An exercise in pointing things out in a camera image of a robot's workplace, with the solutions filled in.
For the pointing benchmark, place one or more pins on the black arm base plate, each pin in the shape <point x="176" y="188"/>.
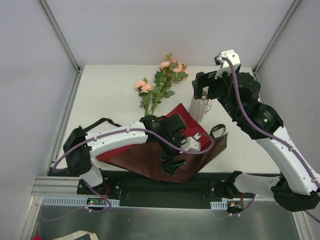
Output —
<point x="135" y="190"/>

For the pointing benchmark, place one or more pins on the left white cable duct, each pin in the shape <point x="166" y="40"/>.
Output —
<point x="68" y="201"/>

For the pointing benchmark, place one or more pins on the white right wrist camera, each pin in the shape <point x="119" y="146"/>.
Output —
<point x="226" y="58"/>

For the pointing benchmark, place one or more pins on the left aluminium frame post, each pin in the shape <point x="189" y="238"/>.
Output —
<point x="59" y="35"/>

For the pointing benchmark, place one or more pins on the white ribbed ceramic vase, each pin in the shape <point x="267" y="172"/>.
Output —
<point x="200" y="107"/>

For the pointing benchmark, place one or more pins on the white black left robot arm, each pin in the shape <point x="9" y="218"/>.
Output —
<point x="81" y="146"/>

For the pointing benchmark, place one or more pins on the red object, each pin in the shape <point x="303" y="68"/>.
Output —
<point x="37" y="237"/>

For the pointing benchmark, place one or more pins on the right white cable duct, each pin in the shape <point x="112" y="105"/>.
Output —
<point x="219" y="205"/>

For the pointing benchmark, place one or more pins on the white tote bag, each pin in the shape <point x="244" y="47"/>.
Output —
<point x="79" y="235"/>

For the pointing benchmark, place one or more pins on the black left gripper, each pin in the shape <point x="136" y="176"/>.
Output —
<point x="171" y="155"/>

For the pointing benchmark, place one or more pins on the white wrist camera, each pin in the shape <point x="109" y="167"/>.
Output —
<point x="191" y="145"/>
<point x="226" y="58"/>

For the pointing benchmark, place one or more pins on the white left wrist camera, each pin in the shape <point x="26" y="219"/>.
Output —
<point x="191" y="145"/>

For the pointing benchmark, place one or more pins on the white cable duct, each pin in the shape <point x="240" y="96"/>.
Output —
<point x="68" y="201"/>
<point x="219" y="205"/>

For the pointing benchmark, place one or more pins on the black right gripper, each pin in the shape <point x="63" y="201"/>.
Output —
<point x="200" y="81"/>

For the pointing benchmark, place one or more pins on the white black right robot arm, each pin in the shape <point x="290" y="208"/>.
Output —
<point x="295" y="189"/>

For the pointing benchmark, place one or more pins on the black ribbon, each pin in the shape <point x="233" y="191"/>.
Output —
<point x="213" y="132"/>

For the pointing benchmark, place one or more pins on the brown wrapping paper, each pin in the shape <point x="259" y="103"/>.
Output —
<point x="145" y="159"/>

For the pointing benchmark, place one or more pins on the pink flower tall bunch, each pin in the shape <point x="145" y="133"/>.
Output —
<point x="170" y="72"/>

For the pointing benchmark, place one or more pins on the aluminium frame post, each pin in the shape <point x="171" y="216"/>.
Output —
<point x="277" y="34"/>
<point x="59" y="35"/>

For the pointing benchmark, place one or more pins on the pink flower small bunch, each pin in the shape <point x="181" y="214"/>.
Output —
<point x="145" y="91"/>

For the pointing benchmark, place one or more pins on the right aluminium frame post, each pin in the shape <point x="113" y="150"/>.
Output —
<point x="277" y="34"/>

